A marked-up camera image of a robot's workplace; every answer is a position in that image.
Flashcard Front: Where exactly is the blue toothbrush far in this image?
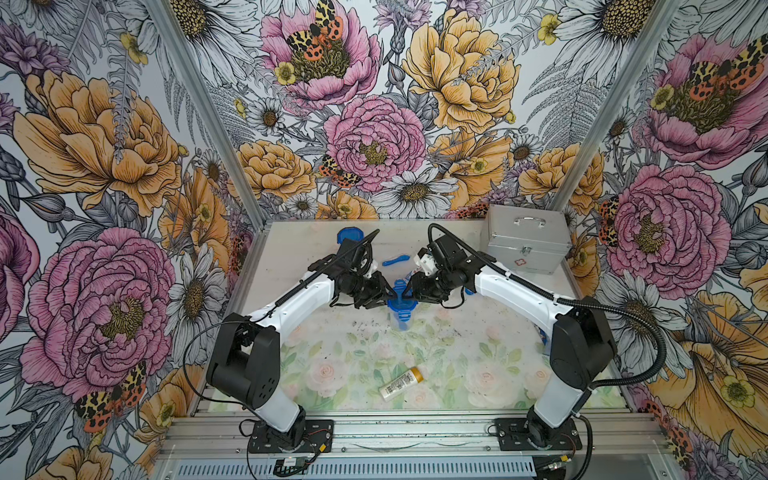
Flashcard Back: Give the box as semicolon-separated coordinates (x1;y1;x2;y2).
381;254;410;267

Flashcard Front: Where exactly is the aluminium front rail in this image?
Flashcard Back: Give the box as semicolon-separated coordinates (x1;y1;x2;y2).
152;410;682;479

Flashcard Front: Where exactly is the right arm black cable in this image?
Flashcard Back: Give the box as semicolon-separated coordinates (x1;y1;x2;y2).
427;223;668;390

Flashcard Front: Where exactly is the aluminium frame post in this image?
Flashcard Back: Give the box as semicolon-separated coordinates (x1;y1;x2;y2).
548;0;683;211
147;1;269;232

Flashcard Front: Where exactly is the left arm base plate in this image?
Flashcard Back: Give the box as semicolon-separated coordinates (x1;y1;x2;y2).
247;419;335;454

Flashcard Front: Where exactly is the silver metal case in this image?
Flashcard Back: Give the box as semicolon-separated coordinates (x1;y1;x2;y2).
480;205;572;274

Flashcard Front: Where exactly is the clear plastic cup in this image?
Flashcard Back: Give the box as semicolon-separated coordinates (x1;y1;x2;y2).
390;309;412;331

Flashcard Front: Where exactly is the left aluminium frame post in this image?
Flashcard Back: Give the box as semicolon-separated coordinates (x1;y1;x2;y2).
147;1;269;232

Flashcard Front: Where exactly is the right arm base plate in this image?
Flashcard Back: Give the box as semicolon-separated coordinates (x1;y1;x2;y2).
493;417;582;454

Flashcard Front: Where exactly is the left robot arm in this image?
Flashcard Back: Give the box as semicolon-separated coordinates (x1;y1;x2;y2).
206;229;396;450

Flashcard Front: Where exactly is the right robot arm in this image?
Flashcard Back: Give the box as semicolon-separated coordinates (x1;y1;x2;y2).
404;223;617;450

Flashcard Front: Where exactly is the white gold tube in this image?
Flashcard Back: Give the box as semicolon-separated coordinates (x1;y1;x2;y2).
379;367;423;401

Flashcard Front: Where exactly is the right aluminium frame post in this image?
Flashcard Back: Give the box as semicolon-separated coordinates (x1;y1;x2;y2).
548;0;683;211

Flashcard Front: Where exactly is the blue lid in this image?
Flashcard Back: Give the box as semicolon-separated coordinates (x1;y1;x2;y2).
387;279;418;316
337;227;364;245

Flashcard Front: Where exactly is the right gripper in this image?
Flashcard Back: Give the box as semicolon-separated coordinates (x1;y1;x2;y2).
400;266;456;307

